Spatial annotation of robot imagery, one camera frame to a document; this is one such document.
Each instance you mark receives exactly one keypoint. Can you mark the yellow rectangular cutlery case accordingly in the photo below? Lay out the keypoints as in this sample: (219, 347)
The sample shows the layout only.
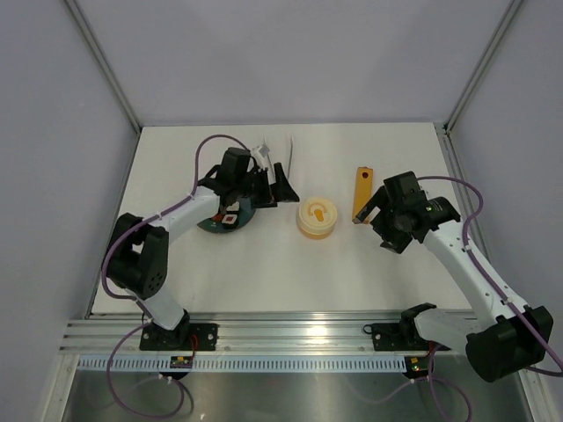
(363, 192)

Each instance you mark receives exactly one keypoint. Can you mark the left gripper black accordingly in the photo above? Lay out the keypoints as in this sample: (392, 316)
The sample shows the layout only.
(281, 192)

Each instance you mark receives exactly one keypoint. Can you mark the blue ceramic plate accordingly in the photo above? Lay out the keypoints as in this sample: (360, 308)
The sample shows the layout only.
(242, 208)

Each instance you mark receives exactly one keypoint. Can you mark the cream round lid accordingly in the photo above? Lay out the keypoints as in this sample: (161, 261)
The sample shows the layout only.
(316, 211)

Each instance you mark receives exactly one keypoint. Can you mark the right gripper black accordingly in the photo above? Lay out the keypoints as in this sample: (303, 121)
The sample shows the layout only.
(394, 241)

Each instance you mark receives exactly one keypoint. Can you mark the sushi roll red centre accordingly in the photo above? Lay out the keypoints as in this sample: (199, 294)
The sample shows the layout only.
(230, 221)

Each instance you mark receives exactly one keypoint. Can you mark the metal serving tongs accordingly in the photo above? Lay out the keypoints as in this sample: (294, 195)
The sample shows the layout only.
(290, 141)

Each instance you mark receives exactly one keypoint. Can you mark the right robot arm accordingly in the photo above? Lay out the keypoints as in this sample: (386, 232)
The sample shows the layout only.
(507, 336)

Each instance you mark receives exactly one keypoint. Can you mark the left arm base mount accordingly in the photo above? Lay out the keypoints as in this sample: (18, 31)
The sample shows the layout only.
(187, 336)

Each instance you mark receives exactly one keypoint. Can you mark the white slotted cable duct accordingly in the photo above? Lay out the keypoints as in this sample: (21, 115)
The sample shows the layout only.
(245, 364)

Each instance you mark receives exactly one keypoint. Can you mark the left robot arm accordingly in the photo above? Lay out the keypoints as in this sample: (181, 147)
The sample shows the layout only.
(137, 259)

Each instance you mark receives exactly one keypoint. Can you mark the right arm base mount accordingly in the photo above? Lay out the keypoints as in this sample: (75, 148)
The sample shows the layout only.
(396, 336)

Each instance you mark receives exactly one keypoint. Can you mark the aluminium frame rail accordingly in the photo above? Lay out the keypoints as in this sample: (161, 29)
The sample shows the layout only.
(247, 333)

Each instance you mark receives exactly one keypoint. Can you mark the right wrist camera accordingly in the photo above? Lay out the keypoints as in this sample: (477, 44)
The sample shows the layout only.
(403, 188)

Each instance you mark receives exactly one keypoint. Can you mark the yellow round lunch box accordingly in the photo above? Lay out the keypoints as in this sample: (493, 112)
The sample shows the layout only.
(315, 232)

